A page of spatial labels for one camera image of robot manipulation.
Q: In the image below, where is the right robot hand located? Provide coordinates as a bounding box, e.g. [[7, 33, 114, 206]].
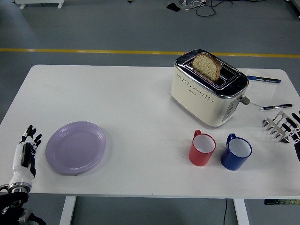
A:
[[282, 112, 300, 162]]

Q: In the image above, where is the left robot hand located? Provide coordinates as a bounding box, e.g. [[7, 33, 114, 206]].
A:
[[8, 125, 43, 186]]

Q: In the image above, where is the purple plastic plate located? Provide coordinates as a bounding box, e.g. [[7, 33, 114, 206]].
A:
[[45, 121, 107, 176]]

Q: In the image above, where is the bread slice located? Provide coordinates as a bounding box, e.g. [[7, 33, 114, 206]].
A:
[[191, 52, 222, 83]]

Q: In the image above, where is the silver toast rack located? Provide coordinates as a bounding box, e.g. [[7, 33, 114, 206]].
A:
[[262, 111, 300, 144]]

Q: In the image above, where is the black ballpoint pen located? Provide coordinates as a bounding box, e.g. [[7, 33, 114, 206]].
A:
[[259, 104, 293, 111]]

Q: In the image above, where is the black table control panel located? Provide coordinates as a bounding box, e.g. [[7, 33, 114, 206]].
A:
[[264, 198, 300, 206]]

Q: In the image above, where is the white table leg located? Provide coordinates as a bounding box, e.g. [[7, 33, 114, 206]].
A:
[[59, 196, 77, 225], [233, 198, 250, 225]]

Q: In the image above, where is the blue enamel mug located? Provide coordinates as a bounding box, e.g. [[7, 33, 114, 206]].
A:
[[220, 133, 253, 171]]

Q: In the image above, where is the blue marker pen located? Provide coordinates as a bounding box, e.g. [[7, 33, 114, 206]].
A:
[[247, 75, 281, 84]]

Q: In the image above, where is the red enamel mug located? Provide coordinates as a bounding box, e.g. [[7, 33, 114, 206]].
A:
[[188, 129, 217, 167]]

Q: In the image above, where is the cream and chrome toaster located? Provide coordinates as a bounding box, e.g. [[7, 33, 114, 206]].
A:
[[170, 48, 251, 129]]

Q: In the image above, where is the yellow floor tape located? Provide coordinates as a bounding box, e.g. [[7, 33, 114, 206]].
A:
[[0, 48, 300, 59]]

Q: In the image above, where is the white furniture base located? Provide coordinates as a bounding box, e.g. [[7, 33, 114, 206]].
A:
[[14, 0, 65, 10]]

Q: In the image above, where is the black foot pedal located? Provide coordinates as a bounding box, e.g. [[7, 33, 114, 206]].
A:
[[166, 2, 181, 12]]

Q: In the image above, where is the black cable under table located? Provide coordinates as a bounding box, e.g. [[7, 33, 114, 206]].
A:
[[222, 198, 228, 225]]

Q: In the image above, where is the black floor cable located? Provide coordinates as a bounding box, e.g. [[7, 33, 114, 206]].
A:
[[195, 0, 216, 17]]

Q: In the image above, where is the white floor cable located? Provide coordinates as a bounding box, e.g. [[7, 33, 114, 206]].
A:
[[185, 0, 207, 11]]

